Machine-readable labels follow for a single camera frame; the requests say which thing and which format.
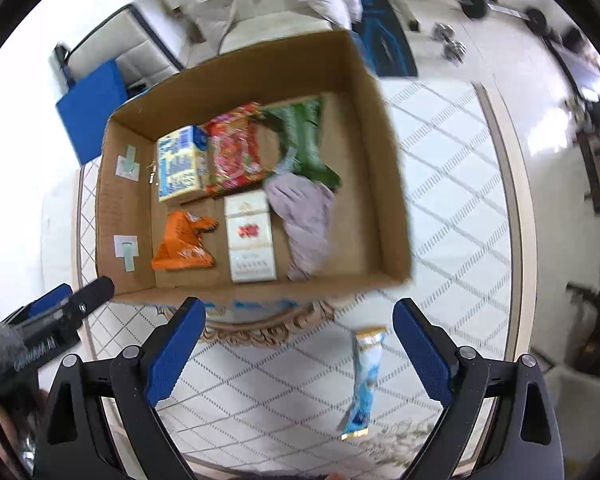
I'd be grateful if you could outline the orange snack packet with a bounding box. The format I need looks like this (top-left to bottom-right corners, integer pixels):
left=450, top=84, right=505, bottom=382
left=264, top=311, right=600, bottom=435
left=151, top=210, right=219, bottom=271

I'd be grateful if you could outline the dark wooden stand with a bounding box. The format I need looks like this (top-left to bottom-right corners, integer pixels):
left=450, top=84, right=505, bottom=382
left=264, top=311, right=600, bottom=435
left=574, top=96, right=600, bottom=216

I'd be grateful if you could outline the white cigarette pack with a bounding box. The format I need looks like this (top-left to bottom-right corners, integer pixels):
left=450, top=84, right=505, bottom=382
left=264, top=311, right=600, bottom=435
left=224, top=190, right=277, bottom=283

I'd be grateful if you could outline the light blue snack stick packet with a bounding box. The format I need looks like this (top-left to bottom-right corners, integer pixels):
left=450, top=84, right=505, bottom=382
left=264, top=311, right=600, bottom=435
left=340, top=326, right=388, bottom=441

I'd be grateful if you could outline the purple fuzzy sock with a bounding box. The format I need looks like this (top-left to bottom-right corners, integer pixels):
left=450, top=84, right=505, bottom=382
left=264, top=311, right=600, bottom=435
left=264, top=174, right=335, bottom=282

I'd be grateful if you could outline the printed cardboard box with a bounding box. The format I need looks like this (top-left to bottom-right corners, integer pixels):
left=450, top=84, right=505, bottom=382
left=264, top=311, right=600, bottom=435
left=95, top=32, right=412, bottom=307

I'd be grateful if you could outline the yellow blue tissue pack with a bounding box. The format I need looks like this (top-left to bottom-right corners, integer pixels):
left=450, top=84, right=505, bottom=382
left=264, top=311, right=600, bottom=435
left=157, top=125, right=210, bottom=204

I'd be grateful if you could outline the chrome dumbbell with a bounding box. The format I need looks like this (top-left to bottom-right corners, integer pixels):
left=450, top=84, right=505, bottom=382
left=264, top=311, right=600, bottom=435
left=432, top=23, right=466, bottom=64

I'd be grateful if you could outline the white padded chair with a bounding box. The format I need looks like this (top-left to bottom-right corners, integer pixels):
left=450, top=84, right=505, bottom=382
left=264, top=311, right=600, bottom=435
left=50, top=3, right=185, bottom=98

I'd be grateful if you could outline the floor barbell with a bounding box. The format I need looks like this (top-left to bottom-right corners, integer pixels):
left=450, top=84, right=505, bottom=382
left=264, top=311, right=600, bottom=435
left=457, top=0, right=550, bottom=37

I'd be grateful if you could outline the green snack packet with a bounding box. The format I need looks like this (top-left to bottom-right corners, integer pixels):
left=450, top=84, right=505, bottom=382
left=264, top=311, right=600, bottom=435
left=261, top=96, right=341, bottom=190

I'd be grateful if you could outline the blue patterned mat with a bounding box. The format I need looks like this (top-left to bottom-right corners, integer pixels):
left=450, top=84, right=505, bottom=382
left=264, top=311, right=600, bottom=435
left=352, top=0, right=418, bottom=77

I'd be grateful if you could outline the red patterned packet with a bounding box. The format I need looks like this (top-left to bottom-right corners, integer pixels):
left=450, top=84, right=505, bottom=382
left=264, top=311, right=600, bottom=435
left=202, top=102, right=272, bottom=196

